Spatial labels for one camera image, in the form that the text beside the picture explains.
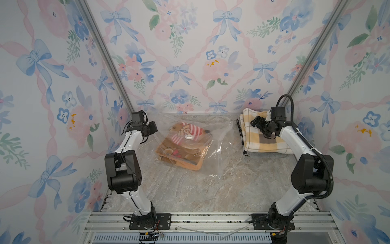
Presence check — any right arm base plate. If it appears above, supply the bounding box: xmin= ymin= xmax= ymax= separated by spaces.
xmin=248 ymin=213 xmax=295 ymax=231

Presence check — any orange cream striped blanket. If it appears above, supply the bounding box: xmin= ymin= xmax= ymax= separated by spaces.
xmin=237 ymin=108 xmax=293 ymax=155

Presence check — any white round bag valve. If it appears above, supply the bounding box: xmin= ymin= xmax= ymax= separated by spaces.
xmin=185 ymin=134 xmax=195 ymax=140

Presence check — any aluminium corner post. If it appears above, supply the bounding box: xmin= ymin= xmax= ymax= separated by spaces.
xmin=75 ymin=0 xmax=134 ymax=113
xmin=287 ymin=0 xmax=350 ymax=97

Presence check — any right aluminium corner post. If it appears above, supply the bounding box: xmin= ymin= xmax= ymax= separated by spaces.
xmin=287 ymin=0 xmax=350 ymax=97

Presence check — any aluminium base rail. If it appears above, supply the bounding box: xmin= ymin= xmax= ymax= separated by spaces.
xmin=79 ymin=212 xmax=346 ymax=244

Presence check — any clear plastic vacuum bag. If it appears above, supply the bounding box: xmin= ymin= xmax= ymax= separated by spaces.
xmin=143 ymin=110 xmax=233 ymax=179

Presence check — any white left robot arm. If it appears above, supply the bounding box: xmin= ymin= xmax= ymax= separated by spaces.
xmin=105 ymin=110 xmax=157 ymax=229

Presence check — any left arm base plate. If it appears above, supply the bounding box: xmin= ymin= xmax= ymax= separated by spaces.
xmin=129 ymin=212 xmax=172 ymax=231

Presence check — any left aluminium corner post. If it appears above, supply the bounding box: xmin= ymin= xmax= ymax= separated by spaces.
xmin=75 ymin=0 xmax=134 ymax=113

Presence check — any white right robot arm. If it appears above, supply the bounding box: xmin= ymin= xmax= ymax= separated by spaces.
xmin=250 ymin=106 xmax=334 ymax=230

